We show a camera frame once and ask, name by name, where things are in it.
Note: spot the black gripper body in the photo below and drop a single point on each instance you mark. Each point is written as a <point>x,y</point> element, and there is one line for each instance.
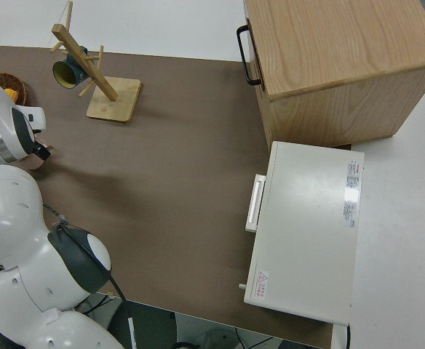
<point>42,151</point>

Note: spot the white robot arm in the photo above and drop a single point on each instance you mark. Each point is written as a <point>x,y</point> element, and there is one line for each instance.
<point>8,203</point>

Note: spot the yellow corn cob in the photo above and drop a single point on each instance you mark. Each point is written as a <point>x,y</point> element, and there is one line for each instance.
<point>13,94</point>

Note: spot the round wicker basket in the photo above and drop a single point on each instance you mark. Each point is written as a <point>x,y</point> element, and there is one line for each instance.
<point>1,78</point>

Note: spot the wooden mug tree stand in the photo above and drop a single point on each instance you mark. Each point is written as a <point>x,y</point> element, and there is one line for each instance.
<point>114,102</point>

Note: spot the dark teal mug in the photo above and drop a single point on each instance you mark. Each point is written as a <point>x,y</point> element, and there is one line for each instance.
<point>75,69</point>

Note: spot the brown table mat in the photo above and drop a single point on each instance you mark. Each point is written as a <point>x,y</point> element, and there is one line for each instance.
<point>179,163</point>

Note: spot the white toaster oven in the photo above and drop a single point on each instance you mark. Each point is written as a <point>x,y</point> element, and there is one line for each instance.
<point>307,236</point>

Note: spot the wooden drawer cabinet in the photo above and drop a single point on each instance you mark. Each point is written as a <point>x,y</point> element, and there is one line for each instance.
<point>343,54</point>

